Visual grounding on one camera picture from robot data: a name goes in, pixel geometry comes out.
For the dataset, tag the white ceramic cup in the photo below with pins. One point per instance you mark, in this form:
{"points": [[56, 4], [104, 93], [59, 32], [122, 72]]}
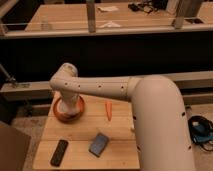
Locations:
{"points": [[68, 110]]}

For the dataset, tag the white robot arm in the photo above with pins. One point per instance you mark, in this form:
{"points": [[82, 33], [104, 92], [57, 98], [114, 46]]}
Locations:
{"points": [[160, 121]]}

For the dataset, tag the orange ceramic bowl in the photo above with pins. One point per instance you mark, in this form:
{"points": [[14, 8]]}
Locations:
{"points": [[79, 102]]}

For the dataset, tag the orange carrot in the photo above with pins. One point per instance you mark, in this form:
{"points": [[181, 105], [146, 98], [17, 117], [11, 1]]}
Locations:
{"points": [[108, 107]]}

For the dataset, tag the blue sponge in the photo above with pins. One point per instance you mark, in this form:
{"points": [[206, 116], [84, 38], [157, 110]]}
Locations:
{"points": [[98, 144]]}

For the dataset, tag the white folded paper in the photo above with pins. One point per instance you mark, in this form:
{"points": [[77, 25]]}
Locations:
{"points": [[110, 24]]}

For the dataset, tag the white paper on far table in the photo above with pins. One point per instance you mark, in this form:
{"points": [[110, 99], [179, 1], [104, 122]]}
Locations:
{"points": [[107, 9]]}

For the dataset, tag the black remote control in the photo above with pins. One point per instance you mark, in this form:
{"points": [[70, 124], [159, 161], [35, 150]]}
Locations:
{"points": [[59, 153]]}

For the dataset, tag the blue and black headphones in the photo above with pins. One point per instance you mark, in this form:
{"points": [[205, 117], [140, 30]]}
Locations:
{"points": [[201, 132]]}

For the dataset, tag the brown cardboard box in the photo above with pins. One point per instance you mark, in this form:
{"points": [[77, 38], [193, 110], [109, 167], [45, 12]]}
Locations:
{"points": [[14, 146]]}

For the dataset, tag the grey metal post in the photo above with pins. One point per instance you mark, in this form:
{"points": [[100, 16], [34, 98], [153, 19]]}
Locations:
{"points": [[90, 6], [181, 11]]}

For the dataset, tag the metal clamp on rail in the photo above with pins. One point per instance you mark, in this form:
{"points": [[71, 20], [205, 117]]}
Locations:
{"points": [[12, 80]]}

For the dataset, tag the grey metal post right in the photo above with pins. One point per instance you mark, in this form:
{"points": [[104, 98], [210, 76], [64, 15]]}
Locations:
{"points": [[181, 11]]}

